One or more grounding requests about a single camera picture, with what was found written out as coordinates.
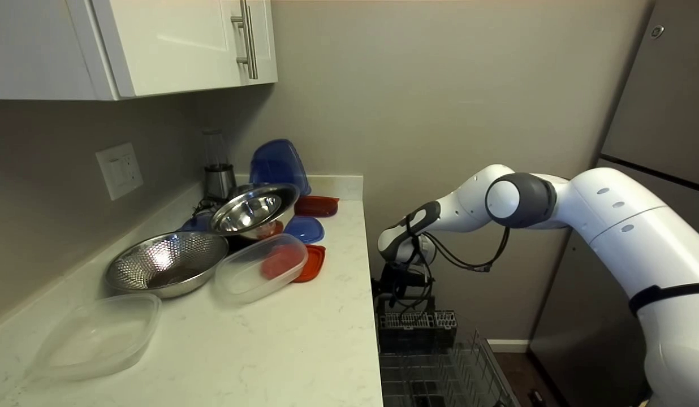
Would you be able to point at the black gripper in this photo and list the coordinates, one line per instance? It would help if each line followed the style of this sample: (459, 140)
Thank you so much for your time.
(404, 278)

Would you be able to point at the blue plastic container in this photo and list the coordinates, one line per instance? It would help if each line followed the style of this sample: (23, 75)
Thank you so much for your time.
(278, 166)

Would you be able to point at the large steel bowl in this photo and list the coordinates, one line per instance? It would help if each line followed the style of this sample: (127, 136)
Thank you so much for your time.
(164, 263)

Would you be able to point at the red plastic container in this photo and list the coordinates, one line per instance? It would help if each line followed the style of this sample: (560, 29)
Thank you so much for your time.
(317, 204)

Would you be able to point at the white baseboard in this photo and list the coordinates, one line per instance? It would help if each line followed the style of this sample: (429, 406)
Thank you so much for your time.
(508, 343)

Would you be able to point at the small red plastic lid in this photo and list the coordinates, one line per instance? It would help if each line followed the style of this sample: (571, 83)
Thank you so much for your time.
(270, 229)

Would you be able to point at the clear plastic container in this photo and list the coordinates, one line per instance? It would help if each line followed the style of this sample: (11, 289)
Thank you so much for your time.
(99, 337)
(247, 273)

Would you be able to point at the grey refrigerator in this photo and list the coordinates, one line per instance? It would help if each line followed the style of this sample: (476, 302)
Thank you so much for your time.
(665, 91)

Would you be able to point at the blue plastic lid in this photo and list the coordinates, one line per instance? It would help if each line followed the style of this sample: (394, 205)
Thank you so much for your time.
(303, 229)

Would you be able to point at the steel blender with jar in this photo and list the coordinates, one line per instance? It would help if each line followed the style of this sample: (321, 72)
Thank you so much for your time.
(217, 181)

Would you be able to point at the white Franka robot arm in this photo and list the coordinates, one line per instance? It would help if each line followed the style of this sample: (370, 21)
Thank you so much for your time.
(627, 218)

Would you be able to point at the small steel bowl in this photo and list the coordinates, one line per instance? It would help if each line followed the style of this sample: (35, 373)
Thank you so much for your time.
(254, 208)

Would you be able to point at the white wall cabinet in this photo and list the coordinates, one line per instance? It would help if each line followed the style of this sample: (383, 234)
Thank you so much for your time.
(137, 45)

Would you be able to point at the white wall outlet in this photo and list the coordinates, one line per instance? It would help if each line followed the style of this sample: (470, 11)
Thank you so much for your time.
(118, 169)

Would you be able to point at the black cutlery basket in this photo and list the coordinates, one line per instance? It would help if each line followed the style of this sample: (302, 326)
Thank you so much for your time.
(423, 330)

